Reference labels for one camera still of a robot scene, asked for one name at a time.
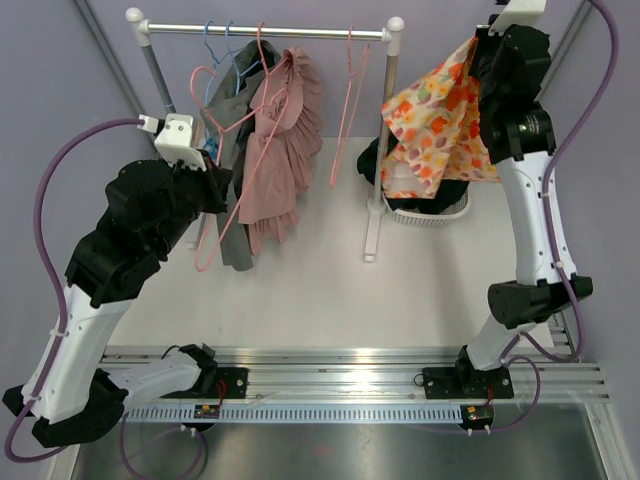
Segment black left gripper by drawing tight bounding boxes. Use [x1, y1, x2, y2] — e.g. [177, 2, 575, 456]
[151, 148, 234, 255]

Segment orange floral skirt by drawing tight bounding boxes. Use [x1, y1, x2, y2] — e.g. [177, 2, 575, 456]
[381, 38, 499, 199]

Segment dark green plaid skirt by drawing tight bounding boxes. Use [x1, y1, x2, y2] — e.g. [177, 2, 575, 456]
[357, 138, 469, 215]

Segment pink hanger of floral skirt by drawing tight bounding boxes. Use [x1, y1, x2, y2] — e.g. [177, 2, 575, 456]
[190, 64, 291, 274]

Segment pink wire hanger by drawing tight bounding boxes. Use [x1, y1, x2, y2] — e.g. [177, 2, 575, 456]
[329, 25, 370, 188]

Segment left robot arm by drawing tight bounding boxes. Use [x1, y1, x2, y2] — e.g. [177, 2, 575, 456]
[29, 160, 232, 448]

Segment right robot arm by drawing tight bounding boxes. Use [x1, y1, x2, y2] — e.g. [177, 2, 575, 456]
[453, 25, 593, 398]

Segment pink pleated skirt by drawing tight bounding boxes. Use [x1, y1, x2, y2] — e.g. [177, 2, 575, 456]
[238, 47, 323, 255]

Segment grey skirt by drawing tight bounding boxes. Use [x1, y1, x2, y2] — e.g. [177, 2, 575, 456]
[201, 40, 281, 272]

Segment blue floral garment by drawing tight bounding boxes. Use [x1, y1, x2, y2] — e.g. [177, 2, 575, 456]
[203, 136, 219, 161]

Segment white perforated plastic basket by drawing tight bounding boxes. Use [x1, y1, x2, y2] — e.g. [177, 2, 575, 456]
[383, 192, 471, 228]

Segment silver clothes rack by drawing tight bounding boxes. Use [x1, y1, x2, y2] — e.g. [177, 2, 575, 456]
[125, 7, 405, 263]

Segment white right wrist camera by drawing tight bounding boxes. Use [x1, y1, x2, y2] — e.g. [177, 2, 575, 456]
[488, 0, 547, 36]

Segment aluminium frame post right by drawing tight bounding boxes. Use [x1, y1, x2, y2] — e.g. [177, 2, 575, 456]
[537, 1, 593, 100]

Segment aluminium frame post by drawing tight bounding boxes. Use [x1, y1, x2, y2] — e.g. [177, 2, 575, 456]
[72, 0, 164, 151]
[537, 1, 593, 100]

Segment blue wire hanger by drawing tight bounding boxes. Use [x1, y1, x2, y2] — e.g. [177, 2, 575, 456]
[224, 20, 262, 94]
[203, 19, 220, 100]

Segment aluminium frame post left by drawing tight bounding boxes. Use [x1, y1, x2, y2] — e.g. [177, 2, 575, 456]
[72, 0, 164, 151]

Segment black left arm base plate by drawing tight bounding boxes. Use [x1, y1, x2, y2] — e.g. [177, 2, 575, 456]
[162, 366, 249, 400]

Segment white slotted cable duct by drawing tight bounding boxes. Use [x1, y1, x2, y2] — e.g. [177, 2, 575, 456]
[127, 402, 462, 424]

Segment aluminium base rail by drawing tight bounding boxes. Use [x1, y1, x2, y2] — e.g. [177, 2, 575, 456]
[67, 347, 611, 404]

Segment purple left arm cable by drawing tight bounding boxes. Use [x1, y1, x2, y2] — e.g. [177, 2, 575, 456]
[3, 117, 209, 479]

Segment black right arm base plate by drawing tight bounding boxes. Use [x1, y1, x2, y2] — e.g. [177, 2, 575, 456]
[422, 367, 514, 400]

